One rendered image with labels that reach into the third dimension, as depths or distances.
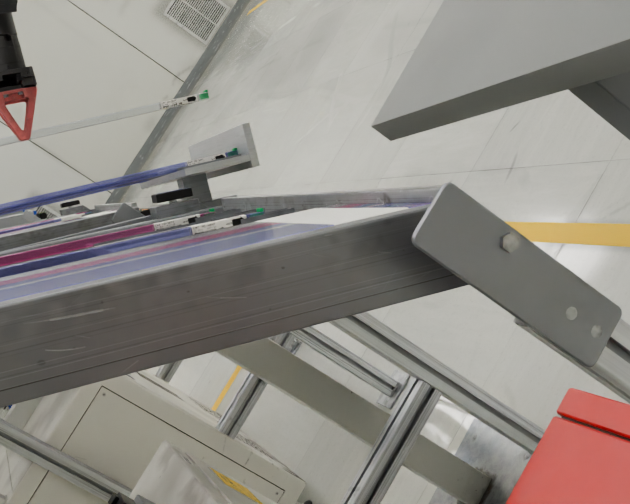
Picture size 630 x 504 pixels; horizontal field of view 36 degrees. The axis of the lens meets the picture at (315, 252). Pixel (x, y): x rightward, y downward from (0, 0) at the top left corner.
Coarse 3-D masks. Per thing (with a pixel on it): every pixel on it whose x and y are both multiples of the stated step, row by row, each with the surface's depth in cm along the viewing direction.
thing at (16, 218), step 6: (30, 210) 550; (6, 216) 593; (12, 216) 537; (18, 216) 538; (24, 216) 535; (30, 216) 536; (36, 216) 537; (42, 216) 573; (0, 222) 535; (6, 222) 536; (12, 222) 537; (18, 222) 538; (24, 222) 539; (30, 222) 536; (0, 228) 535
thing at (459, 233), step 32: (448, 192) 64; (448, 224) 64; (480, 224) 65; (448, 256) 64; (480, 256) 65; (512, 256) 66; (544, 256) 67; (480, 288) 65; (512, 288) 66; (544, 288) 67; (576, 288) 68; (544, 320) 67; (576, 320) 68; (608, 320) 69; (576, 352) 68; (416, 384) 148; (416, 416) 148; (384, 448) 145; (384, 480) 145
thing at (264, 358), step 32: (224, 352) 155; (256, 352) 157; (288, 352) 159; (288, 384) 159; (320, 384) 161; (352, 416) 163; (384, 416) 165; (416, 448) 167; (480, 448) 181; (512, 448) 173; (448, 480) 170; (480, 480) 172; (512, 480) 168
